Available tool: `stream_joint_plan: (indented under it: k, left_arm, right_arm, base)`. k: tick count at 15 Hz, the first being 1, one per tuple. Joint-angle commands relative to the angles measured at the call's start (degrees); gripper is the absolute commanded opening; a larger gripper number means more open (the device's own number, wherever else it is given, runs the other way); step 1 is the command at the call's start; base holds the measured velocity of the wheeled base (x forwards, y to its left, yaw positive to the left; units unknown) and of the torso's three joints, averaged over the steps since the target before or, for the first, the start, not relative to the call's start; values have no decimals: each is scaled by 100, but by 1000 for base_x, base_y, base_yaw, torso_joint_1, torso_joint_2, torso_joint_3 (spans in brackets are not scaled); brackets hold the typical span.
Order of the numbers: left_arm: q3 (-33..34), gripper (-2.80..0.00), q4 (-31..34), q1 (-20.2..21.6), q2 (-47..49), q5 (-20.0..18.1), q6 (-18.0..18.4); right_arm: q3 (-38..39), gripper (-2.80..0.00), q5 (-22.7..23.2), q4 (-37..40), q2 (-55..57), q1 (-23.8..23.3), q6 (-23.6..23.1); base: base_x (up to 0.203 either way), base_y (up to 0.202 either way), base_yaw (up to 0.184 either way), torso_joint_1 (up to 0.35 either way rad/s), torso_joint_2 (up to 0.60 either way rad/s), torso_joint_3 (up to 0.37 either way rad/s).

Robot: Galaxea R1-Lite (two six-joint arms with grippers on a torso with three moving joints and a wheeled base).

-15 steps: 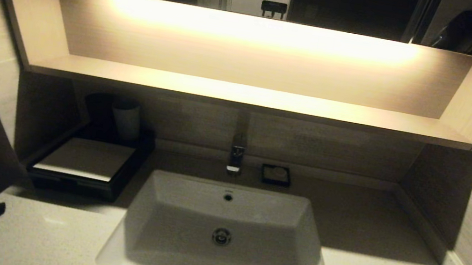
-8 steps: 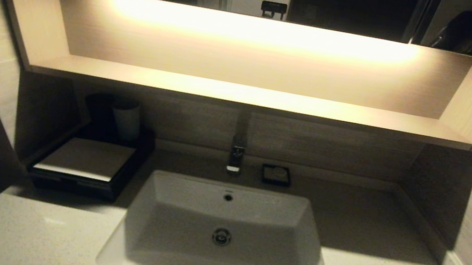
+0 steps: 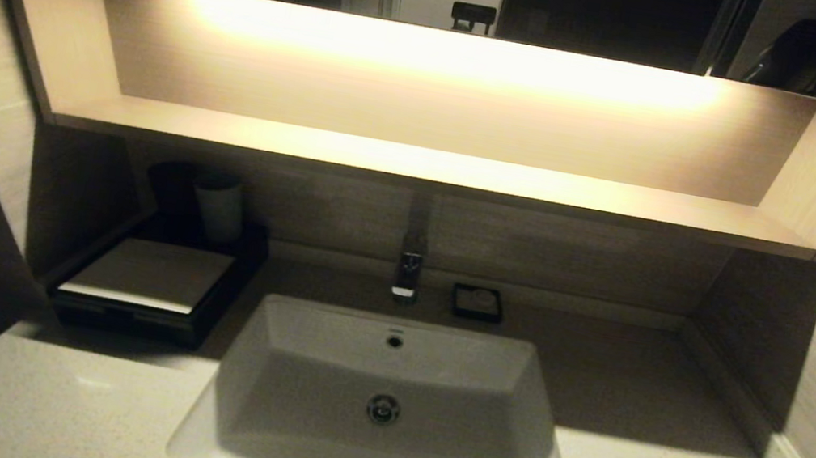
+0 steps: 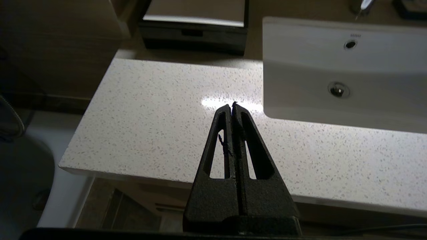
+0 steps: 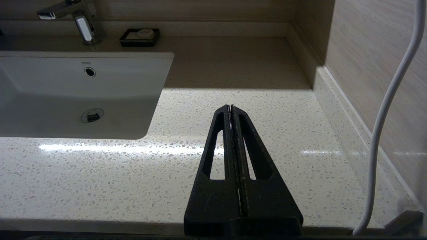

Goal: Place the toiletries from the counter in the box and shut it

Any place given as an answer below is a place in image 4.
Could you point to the chrome faucet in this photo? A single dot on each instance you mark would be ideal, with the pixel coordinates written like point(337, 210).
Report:
point(362, 6)

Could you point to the white ceramic sink basin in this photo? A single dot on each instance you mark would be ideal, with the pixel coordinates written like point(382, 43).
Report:
point(367, 73)

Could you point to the wooden vanity cabinet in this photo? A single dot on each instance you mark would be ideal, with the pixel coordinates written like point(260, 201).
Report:
point(133, 206)

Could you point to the grey toilet seat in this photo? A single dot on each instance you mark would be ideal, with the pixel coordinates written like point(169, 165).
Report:
point(23, 180)

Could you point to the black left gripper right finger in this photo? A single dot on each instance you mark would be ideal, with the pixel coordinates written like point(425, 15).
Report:
point(267, 203)

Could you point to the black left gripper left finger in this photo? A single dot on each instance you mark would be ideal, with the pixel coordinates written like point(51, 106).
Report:
point(213, 203)

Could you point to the chrome sink drain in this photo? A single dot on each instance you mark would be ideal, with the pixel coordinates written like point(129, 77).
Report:
point(338, 90)

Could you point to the black soap dish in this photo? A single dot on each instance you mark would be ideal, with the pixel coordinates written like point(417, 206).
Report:
point(410, 8)

